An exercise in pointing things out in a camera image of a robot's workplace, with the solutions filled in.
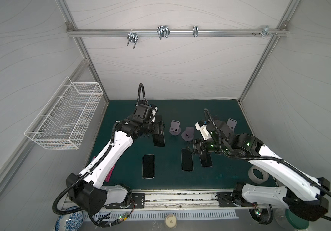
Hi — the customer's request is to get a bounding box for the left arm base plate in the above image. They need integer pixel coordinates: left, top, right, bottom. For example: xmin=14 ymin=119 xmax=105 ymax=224
xmin=105 ymin=192 xmax=145 ymax=209

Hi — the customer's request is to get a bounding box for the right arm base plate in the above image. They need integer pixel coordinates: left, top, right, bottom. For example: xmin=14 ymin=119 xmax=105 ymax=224
xmin=215 ymin=192 xmax=256 ymax=208

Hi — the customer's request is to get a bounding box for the aluminium top crossbar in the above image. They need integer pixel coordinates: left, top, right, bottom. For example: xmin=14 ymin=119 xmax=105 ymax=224
xmin=68 ymin=28 xmax=289 ymax=38

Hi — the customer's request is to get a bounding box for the small round beige container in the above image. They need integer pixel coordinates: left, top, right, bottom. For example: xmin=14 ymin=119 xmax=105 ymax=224
xmin=165 ymin=214 xmax=178 ymax=229

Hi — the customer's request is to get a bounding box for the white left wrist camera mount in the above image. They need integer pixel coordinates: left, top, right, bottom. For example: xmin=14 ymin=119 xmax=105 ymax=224
xmin=149 ymin=106 xmax=158 ymax=123

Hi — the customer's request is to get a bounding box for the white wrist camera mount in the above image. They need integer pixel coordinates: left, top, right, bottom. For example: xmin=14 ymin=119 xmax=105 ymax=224
xmin=195 ymin=120 xmax=212 ymax=141
xmin=149 ymin=106 xmax=158 ymax=123

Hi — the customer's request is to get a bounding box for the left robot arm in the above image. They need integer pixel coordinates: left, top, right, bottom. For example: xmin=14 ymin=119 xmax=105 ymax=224
xmin=66 ymin=101 xmax=165 ymax=215

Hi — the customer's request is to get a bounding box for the grey round phone stand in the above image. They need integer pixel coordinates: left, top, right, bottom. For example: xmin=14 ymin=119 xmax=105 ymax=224
xmin=227 ymin=118 xmax=237 ymax=131

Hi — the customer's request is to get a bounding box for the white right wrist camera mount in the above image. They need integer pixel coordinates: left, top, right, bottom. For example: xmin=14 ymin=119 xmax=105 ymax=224
xmin=195 ymin=120 xmax=212 ymax=141

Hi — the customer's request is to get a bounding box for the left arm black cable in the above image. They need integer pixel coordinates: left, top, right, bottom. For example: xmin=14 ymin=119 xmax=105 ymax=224
xmin=52 ymin=83 xmax=149 ymax=227

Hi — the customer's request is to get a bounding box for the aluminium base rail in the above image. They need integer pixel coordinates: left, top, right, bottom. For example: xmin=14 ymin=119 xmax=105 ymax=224
xmin=63 ymin=189 xmax=297 ymax=213

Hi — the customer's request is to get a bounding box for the white vented cable duct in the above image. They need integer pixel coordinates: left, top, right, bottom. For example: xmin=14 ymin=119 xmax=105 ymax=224
xmin=83 ymin=210 xmax=239 ymax=222

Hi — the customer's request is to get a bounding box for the metal bracket right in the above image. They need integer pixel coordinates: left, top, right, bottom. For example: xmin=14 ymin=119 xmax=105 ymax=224
xmin=252 ymin=26 xmax=278 ymax=38

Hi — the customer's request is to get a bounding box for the metal u-bolt clamp left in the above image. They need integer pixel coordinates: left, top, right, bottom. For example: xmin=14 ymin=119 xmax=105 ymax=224
xmin=127 ymin=32 xmax=139 ymax=49

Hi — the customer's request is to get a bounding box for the white tape roll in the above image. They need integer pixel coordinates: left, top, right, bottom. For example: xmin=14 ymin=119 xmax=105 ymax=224
xmin=248 ymin=166 xmax=269 ymax=184

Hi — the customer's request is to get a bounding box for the purple snack packet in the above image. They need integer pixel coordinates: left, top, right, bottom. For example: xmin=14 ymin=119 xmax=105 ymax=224
xmin=95 ymin=160 xmax=116 ymax=182

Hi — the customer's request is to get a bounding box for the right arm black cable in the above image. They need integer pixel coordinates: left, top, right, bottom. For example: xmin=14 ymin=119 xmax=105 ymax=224
xmin=203 ymin=108 xmax=331 ymax=224

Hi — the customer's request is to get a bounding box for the green lid clear jar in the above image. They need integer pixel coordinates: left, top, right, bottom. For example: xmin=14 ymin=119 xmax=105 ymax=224
xmin=274 ymin=208 xmax=309 ymax=231

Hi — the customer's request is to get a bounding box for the blue white ceramic plate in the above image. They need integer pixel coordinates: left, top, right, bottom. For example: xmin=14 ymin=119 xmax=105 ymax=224
xmin=54 ymin=211 xmax=83 ymax=231

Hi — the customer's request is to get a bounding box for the white wire basket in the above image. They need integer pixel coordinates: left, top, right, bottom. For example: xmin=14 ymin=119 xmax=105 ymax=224
xmin=24 ymin=77 xmax=103 ymax=150

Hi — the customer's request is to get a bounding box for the metal u-bolt clamp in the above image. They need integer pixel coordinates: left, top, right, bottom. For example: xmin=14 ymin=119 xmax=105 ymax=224
xmin=127 ymin=32 xmax=139 ymax=49
xmin=156 ymin=25 xmax=170 ymax=40

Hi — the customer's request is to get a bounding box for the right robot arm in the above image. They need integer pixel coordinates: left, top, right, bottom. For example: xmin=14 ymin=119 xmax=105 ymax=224
xmin=195 ymin=120 xmax=329 ymax=221

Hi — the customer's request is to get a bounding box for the purple edged black phone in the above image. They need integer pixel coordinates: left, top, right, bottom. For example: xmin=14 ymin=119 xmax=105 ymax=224
xmin=199 ymin=153 xmax=213 ymax=167

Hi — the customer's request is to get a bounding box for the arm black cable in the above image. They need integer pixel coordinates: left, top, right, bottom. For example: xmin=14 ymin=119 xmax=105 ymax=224
xmin=52 ymin=83 xmax=149 ymax=227
xmin=203 ymin=108 xmax=331 ymax=224

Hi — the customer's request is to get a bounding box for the metal clamp small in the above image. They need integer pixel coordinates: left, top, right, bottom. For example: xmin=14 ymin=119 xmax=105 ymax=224
xmin=193 ymin=26 xmax=199 ymax=38

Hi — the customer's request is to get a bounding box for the metal u-bolt clamp middle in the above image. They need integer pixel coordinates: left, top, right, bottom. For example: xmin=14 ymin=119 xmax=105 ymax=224
xmin=156 ymin=25 xmax=170 ymax=40

